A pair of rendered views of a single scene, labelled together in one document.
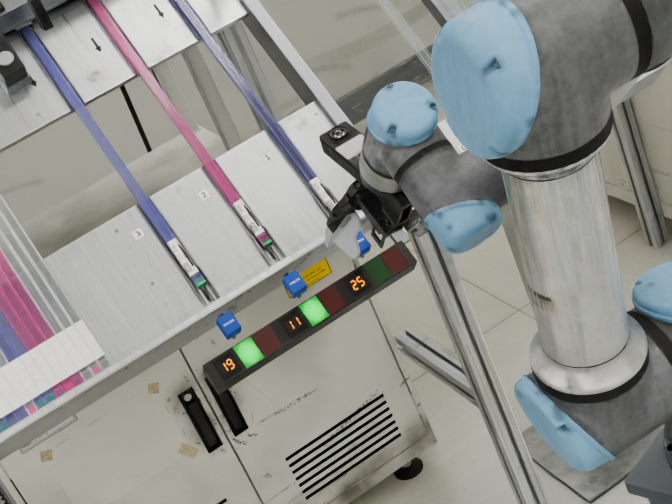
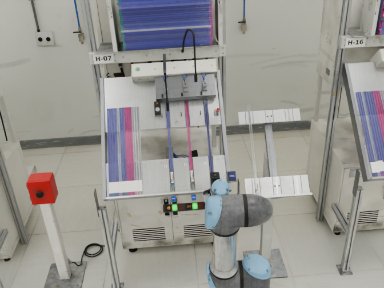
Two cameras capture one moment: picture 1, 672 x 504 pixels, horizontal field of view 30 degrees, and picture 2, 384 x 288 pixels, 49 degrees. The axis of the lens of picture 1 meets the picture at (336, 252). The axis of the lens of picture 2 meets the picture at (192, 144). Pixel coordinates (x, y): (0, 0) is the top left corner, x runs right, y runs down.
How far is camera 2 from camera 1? 72 cm
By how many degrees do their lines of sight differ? 13
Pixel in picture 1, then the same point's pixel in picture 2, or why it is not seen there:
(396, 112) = (218, 187)
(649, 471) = not seen: outside the picture
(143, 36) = (193, 117)
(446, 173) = not seen: hidden behind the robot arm
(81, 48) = (177, 113)
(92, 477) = (135, 207)
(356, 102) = (275, 126)
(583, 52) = (230, 220)
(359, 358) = not seen: hidden behind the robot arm
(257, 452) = (177, 220)
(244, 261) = (185, 186)
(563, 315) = (216, 259)
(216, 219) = (184, 172)
